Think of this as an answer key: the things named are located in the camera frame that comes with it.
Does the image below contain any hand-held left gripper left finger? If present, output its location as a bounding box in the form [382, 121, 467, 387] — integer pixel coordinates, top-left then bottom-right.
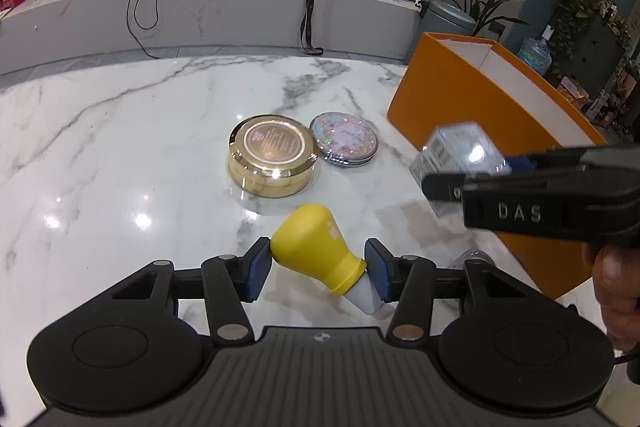
[107, 237, 273, 344]

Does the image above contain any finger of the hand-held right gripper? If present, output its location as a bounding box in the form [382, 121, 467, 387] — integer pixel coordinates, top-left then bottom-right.
[502, 145, 616, 172]
[421, 172, 501, 202]

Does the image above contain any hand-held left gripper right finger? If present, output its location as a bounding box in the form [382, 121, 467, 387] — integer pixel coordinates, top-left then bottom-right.
[364, 237, 546, 343]

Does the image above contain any clear plastic cube box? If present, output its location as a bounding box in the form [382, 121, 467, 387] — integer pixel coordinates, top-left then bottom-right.
[409, 122, 513, 218]

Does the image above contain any yellow bulb-shaped bottle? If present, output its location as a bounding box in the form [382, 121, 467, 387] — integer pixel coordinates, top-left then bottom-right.
[270, 203, 393, 320]

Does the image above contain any small silver jar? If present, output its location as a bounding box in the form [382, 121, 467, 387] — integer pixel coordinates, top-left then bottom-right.
[446, 248, 497, 272]

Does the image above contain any orange cardboard box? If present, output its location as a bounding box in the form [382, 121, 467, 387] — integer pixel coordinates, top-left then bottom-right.
[386, 32, 608, 300]

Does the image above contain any glittery round compact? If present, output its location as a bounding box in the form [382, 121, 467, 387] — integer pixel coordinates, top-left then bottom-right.
[308, 111, 380, 168]

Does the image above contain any gold round tin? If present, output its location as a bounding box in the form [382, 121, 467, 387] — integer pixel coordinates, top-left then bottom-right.
[228, 113, 319, 199]

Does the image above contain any person's right hand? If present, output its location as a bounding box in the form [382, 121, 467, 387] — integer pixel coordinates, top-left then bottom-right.
[594, 241, 640, 353]

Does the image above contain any yellow cardboard carton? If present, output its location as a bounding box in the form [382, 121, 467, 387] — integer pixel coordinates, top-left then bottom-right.
[556, 77, 591, 108]

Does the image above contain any blue water jug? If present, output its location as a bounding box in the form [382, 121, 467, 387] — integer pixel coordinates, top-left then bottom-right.
[517, 36, 553, 75]

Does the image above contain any grey cabinet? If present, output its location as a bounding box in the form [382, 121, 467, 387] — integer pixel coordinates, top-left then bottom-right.
[575, 14, 626, 82]

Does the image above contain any grey trash bin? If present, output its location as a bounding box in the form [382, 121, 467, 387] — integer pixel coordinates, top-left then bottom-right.
[419, 0, 477, 65]

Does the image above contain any black cable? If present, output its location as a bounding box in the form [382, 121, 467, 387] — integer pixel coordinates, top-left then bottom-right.
[125, 0, 191, 60]

